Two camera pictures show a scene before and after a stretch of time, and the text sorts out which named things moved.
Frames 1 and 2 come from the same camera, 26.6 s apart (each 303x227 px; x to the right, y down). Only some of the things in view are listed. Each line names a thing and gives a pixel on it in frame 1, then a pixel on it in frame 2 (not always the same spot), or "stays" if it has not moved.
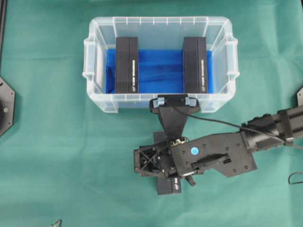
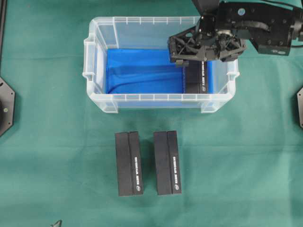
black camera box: x=195 y=74 stays
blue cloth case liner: x=160 y=71 stays
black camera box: x=127 y=65 -> x=129 y=164
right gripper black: x=225 y=154 -> x=225 y=29
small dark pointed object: x=57 y=223 stays
